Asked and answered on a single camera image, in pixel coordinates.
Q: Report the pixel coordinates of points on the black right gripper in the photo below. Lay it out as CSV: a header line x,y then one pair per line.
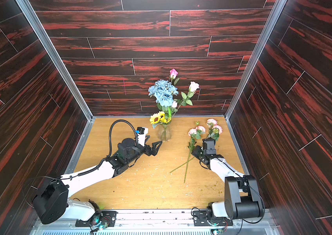
x,y
200,151

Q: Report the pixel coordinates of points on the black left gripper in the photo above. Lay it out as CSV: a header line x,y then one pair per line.
x,y
153,151

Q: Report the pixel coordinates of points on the pink carnation stem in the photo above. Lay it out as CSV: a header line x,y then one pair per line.
x,y
194,134
214,131

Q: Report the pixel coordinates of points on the pale pink rosebud stem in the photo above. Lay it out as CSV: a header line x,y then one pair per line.
x,y
186,98

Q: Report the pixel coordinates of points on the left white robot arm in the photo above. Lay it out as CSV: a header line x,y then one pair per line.
x,y
52,200

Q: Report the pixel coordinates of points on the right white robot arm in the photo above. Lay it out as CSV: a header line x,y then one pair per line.
x,y
241,193

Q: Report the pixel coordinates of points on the clear glass vase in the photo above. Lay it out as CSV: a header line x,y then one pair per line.
x,y
164,132

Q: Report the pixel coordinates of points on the yellow sunflower bunch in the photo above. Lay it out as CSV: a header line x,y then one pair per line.
x,y
159,119

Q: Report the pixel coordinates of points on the blue rose bunch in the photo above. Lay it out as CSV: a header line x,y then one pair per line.
x,y
163,91

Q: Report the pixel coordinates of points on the magenta rosebud stem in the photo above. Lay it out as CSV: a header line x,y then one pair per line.
x,y
173,77

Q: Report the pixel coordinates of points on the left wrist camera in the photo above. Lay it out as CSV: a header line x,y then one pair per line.
x,y
141,135

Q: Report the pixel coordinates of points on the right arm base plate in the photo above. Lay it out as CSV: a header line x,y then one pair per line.
x,y
200,218

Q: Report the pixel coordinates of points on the aluminium front rail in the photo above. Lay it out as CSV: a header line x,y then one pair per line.
x,y
162,222

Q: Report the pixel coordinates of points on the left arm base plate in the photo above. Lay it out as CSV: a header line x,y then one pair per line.
x,y
101,220

